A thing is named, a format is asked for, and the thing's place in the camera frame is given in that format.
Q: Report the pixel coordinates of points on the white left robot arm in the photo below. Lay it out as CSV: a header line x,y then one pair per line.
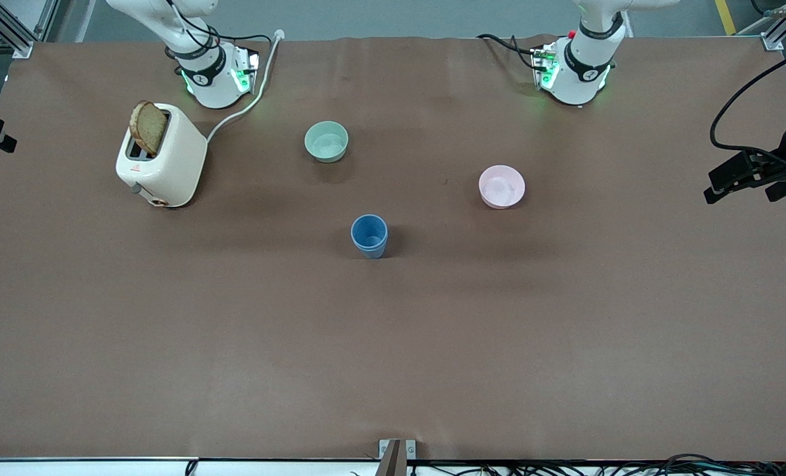
x,y
584,73

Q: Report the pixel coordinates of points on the brown bread slice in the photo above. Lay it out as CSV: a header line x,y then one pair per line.
x,y
148,129

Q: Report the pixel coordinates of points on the cream white toaster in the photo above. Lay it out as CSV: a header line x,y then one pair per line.
x,y
174,165

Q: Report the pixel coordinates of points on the blue plastic cup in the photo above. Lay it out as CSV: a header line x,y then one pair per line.
x,y
369,231
370,253

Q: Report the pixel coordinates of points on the small metal edge bracket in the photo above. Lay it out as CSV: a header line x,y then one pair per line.
x,y
385,446

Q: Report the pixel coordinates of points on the brown table cover mat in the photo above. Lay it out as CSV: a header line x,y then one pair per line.
x,y
392,330

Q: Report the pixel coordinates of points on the pale green bowl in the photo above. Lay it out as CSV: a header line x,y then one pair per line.
x,y
326,145

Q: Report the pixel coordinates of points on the pink bowl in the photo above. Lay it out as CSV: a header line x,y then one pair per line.
x,y
502,188

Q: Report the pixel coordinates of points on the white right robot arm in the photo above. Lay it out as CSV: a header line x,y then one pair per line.
x,y
214,86

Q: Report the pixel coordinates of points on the dark brown post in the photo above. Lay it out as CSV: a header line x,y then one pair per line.
x,y
392,466

